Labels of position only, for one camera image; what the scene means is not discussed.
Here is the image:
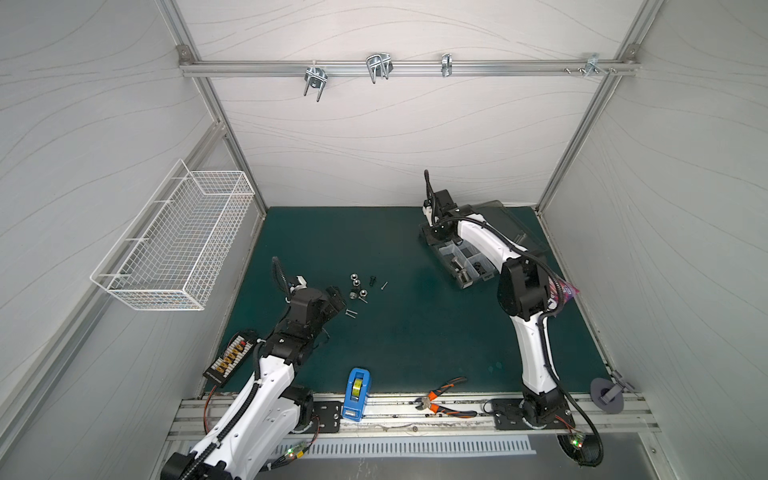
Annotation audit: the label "metal bracket right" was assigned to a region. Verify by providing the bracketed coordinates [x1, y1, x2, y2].
[563, 53, 618, 78]

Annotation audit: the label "pink Fox's candy bag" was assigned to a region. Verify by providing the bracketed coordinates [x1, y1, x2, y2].
[549, 276, 579, 309]

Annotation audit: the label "clear compartment organizer box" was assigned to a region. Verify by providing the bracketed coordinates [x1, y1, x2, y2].
[419, 200, 550, 289]

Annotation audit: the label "metal U-bolt clamp middle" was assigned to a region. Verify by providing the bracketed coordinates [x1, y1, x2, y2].
[365, 52, 393, 84]

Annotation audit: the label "orange handled pliers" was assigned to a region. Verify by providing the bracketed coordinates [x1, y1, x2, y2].
[413, 376, 479, 419]

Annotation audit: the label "metal u-bolt clamp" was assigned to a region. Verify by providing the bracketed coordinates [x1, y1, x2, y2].
[365, 52, 393, 84]
[303, 64, 328, 102]

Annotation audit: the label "metal hook clamp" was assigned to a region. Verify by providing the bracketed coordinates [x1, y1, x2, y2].
[441, 53, 453, 78]

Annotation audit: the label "screwdriver bit set case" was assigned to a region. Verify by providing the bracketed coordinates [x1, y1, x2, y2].
[202, 329, 259, 387]

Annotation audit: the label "grey tape spool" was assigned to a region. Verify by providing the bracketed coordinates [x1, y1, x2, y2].
[590, 378, 624, 414]

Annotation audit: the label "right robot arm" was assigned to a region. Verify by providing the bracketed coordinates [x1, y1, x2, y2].
[422, 186, 567, 429]

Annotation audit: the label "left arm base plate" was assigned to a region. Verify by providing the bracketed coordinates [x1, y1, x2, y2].
[292, 401, 342, 434]

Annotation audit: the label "metal U-bolt clamp left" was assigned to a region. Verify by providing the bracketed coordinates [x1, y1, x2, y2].
[303, 64, 328, 102]

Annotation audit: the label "aluminium crossbar rail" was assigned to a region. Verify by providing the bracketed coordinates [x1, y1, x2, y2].
[180, 57, 641, 78]

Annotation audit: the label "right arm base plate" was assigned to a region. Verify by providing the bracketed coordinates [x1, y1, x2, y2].
[490, 391, 575, 431]

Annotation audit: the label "white wire basket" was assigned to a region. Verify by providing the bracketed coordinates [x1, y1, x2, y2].
[90, 160, 254, 311]

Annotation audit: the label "blue tape dispenser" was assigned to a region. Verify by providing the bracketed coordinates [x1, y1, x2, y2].
[341, 368, 371, 422]

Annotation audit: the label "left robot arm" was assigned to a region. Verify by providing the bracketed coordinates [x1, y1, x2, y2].
[160, 286, 346, 479]

